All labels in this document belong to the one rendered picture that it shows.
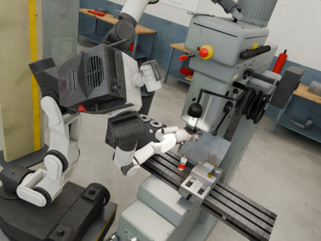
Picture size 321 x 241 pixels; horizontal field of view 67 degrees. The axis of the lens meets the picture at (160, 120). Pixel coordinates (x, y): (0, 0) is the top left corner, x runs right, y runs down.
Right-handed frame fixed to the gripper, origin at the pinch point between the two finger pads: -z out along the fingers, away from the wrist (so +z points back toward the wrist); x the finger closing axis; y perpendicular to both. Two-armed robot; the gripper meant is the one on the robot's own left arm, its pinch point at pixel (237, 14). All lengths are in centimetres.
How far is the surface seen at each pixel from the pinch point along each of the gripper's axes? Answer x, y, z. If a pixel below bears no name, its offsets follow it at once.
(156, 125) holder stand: -9, -83, -16
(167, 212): 26, -97, -58
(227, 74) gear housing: 14.4, -18.7, -18.0
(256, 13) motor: -15.1, 5.7, -6.0
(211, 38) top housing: 21.5, -11.6, -1.1
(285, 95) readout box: -11, -9, -50
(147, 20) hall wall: -490, -205, 175
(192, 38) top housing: 19.4, -18.3, 5.2
